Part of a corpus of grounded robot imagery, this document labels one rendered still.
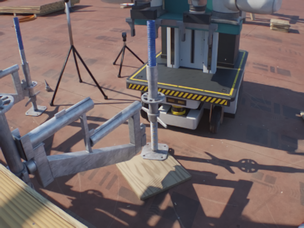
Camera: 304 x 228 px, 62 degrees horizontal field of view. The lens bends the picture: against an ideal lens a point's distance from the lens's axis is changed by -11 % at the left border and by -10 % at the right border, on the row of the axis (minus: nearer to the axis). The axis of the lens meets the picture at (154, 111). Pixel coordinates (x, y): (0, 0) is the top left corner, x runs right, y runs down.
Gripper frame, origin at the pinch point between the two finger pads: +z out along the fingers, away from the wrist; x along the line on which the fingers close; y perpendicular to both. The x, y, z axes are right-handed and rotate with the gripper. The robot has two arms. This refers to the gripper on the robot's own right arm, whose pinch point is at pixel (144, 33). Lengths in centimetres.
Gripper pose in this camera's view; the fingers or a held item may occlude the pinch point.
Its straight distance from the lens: 148.3
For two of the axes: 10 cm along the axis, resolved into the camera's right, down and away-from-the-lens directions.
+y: 3.9, -4.8, 7.9
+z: 0.2, 8.6, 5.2
